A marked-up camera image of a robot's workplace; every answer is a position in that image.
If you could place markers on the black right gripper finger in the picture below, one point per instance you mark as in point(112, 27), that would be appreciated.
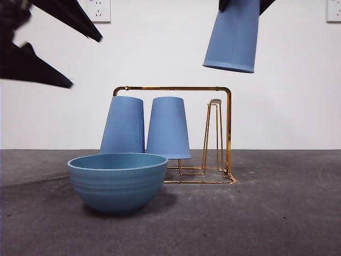
point(221, 4)
point(264, 4)

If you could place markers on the blue ribbed cup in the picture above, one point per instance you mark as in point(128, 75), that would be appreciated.
point(167, 128)
point(122, 125)
point(234, 40)

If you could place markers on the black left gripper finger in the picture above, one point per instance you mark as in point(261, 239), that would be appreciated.
point(26, 64)
point(72, 18)

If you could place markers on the blue ribbed bowl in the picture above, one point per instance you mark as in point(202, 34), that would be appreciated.
point(117, 186)

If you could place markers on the white wall socket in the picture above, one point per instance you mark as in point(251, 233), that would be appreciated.
point(102, 10)
point(334, 12)

